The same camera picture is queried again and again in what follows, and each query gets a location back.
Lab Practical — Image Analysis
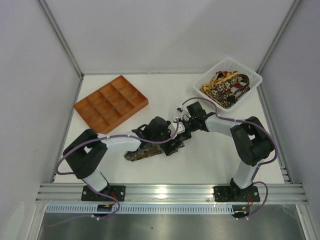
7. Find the aluminium mounting rail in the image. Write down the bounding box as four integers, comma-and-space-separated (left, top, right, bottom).
35, 183, 309, 205

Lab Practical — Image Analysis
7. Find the yellow patterned tie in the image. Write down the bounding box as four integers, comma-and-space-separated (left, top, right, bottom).
200, 71, 239, 93

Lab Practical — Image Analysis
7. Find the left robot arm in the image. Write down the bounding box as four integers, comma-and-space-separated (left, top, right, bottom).
61, 116, 186, 193

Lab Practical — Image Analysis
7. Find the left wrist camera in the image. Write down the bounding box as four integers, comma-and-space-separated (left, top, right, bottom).
168, 121, 186, 139

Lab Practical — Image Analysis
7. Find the left aluminium frame post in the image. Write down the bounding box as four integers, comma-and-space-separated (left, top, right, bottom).
37, 0, 84, 81

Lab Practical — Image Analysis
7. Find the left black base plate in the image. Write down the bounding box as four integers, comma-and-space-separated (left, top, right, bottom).
81, 185, 126, 202

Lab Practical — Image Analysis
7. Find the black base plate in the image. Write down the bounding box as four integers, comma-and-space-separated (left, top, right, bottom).
213, 185, 261, 203
81, 185, 126, 202

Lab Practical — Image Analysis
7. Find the aluminium frame post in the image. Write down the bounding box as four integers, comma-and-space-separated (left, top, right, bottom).
257, 0, 303, 73
37, 0, 84, 81

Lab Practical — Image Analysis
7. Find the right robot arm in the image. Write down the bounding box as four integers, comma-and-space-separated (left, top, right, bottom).
179, 101, 278, 202

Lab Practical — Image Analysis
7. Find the dark floral tie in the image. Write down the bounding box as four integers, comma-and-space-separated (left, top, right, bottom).
207, 72, 250, 109

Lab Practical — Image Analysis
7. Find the red tie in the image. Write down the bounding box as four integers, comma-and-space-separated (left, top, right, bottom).
214, 73, 250, 100

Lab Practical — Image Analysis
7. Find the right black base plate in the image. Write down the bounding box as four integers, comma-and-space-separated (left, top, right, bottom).
213, 185, 261, 203

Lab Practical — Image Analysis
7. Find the white slotted cable duct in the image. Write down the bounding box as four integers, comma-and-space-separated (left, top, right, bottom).
45, 203, 235, 215

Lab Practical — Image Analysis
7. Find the brown grey floral tie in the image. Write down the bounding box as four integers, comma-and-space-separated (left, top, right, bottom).
124, 143, 165, 162

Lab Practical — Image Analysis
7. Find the white plastic basket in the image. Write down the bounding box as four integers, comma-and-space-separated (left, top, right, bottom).
192, 58, 263, 112

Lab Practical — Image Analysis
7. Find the right aluminium frame post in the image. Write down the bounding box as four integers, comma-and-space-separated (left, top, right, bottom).
257, 0, 303, 73

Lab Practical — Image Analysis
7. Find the orange compartment tray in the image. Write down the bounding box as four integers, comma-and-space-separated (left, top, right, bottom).
73, 75, 149, 134

